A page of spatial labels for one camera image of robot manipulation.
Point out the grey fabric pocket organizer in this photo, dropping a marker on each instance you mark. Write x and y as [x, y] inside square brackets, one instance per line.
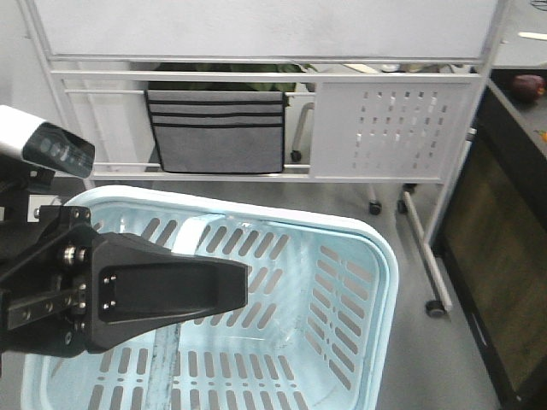
[218, 132]

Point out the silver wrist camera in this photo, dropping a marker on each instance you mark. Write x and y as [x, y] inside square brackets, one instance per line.
[29, 138]

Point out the light blue plastic basket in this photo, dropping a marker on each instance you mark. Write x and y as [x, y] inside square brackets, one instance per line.
[313, 335]

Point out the white rolling whiteboard frame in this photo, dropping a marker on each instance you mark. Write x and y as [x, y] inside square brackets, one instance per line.
[375, 91]

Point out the black wooden cabinet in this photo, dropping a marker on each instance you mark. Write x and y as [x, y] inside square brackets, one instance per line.
[493, 240]

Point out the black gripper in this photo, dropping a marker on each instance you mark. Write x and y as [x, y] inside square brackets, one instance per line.
[66, 289]

